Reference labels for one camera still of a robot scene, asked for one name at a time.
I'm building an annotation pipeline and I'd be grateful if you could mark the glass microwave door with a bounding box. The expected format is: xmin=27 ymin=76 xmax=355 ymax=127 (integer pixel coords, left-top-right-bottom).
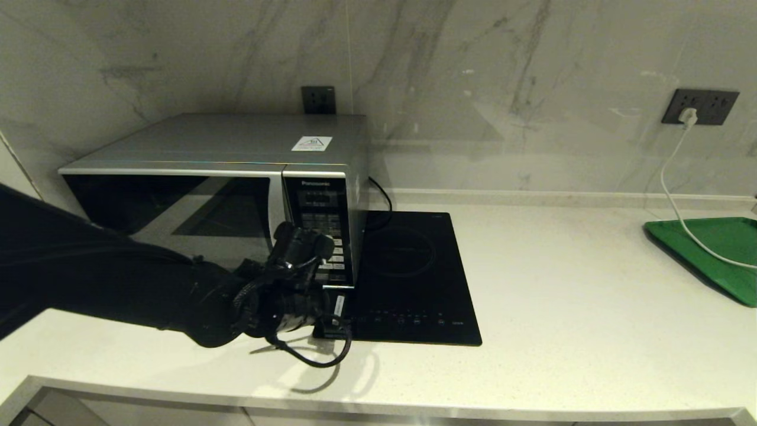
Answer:
xmin=59 ymin=170 xmax=292 ymax=273

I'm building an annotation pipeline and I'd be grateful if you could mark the silver Panasonic microwave body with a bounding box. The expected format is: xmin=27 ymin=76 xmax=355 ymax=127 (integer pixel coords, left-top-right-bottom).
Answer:
xmin=58 ymin=114 xmax=370 ymax=289

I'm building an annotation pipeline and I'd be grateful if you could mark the black induction cooktop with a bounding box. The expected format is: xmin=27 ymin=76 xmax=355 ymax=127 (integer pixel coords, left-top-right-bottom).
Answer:
xmin=313 ymin=211 xmax=483 ymax=346

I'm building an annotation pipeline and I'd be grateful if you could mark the green plastic tray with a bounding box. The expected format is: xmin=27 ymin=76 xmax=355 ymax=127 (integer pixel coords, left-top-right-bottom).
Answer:
xmin=643 ymin=217 xmax=757 ymax=308

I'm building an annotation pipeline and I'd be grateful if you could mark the black corrugated cable sleeve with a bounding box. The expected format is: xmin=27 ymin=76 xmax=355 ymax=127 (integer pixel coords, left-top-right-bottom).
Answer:
xmin=232 ymin=273 xmax=268 ymax=332

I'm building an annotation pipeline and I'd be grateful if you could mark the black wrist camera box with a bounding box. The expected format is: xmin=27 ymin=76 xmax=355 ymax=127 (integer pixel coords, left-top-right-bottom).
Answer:
xmin=319 ymin=292 xmax=351 ymax=341

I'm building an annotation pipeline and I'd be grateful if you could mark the black power cord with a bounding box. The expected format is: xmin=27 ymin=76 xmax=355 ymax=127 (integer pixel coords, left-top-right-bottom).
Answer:
xmin=368 ymin=176 xmax=393 ymax=231

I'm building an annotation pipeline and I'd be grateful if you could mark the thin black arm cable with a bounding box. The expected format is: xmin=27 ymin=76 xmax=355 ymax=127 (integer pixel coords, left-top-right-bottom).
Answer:
xmin=265 ymin=317 xmax=354 ymax=369

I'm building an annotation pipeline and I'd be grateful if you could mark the white power cable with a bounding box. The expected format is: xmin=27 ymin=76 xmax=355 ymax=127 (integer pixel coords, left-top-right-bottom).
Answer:
xmin=659 ymin=124 xmax=757 ymax=270

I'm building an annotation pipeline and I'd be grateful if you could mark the black wide wall socket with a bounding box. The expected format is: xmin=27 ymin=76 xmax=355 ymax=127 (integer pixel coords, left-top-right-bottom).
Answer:
xmin=661 ymin=89 xmax=740 ymax=127

